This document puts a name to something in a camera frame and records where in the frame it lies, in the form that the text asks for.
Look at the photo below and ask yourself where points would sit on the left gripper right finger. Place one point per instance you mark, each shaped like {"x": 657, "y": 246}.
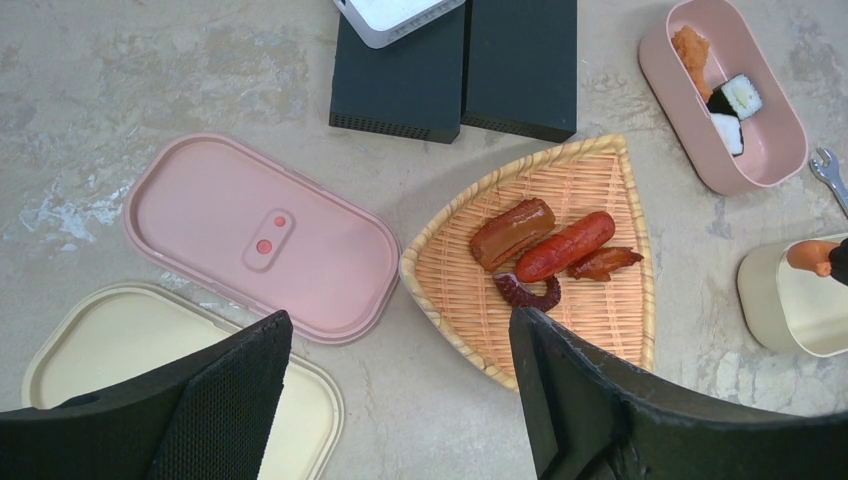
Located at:
{"x": 591, "y": 415}

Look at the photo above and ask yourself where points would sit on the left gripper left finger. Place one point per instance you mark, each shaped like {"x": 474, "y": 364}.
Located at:
{"x": 207, "y": 415}

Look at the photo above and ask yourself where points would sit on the woven bamboo basket tray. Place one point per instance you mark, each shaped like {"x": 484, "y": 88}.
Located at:
{"x": 574, "y": 179}

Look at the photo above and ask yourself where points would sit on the black rice roll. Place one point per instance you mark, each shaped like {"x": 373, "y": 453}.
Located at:
{"x": 737, "y": 97}

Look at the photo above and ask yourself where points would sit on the fried chicken piece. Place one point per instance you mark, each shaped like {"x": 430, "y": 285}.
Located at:
{"x": 693, "y": 51}

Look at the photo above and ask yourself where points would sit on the black metal tongs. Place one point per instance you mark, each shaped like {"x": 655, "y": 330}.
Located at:
{"x": 838, "y": 260}

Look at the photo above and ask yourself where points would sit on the beige lunch box lid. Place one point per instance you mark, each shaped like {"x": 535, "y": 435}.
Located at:
{"x": 124, "y": 330}

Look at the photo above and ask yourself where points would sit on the pink lunch box lid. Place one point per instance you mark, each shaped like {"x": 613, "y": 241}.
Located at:
{"x": 236, "y": 222}

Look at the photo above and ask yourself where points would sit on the beige lunch box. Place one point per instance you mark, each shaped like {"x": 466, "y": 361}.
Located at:
{"x": 790, "y": 310}

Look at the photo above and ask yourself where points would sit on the pink lunch box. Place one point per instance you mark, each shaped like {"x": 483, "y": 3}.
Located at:
{"x": 775, "y": 143}

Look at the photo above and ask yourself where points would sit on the right black box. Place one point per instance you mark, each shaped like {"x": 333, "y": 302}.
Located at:
{"x": 520, "y": 67}

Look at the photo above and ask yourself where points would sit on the black box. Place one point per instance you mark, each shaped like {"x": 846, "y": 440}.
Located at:
{"x": 412, "y": 88}
{"x": 520, "y": 67}

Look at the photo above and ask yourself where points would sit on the left black box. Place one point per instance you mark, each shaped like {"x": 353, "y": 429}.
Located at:
{"x": 412, "y": 88}

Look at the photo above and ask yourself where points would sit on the white small device box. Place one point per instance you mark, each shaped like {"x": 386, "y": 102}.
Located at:
{"x": 382, "y": 22}

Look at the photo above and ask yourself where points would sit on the small glazed meat strip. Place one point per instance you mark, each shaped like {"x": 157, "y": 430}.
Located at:
{"x": 601, "y": 263}

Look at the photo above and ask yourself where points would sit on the purple octopus tentacle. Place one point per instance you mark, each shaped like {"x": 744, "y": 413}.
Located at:
{"x": 518, "y": 295}

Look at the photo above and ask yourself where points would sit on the red sausage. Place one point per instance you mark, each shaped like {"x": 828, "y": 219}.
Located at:
{"x": 568, "y": 245}

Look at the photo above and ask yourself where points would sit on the dark brown meat slice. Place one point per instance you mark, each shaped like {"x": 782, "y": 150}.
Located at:
{"x": 502, "y": 237}

